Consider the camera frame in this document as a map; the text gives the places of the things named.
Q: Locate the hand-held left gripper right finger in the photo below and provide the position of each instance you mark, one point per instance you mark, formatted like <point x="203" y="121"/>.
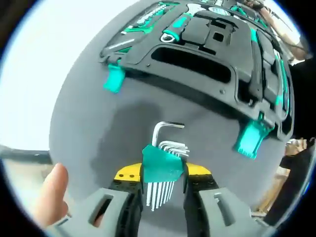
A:
<point x="243" y="222"/>

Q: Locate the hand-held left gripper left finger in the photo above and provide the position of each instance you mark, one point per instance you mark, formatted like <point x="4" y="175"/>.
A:
<point x="79" y="227"/>

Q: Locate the hex key set teal holder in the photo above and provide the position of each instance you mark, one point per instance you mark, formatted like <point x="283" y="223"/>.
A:
<point x="163" y="165"/>

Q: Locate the black toolbox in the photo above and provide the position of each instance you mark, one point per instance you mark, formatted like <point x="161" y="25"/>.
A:
<point x="185" y="93"/>

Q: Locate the silver steel rod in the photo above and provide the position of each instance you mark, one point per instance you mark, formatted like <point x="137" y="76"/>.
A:
<point x="121" y="44"/>

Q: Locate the teal tape measure tool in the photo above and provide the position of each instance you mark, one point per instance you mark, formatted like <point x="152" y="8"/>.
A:
<point x="219" y="10"/>

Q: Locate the teal socket bit rack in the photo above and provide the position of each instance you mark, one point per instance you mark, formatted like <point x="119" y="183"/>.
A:
<point x="148" y="17"/>

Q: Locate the person's left hand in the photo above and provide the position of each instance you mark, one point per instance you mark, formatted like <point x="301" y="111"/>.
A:
<point x="53" y="192"/>

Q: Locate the person's black clothing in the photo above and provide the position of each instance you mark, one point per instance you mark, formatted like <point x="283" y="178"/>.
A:
<point x="301" y="103"/>

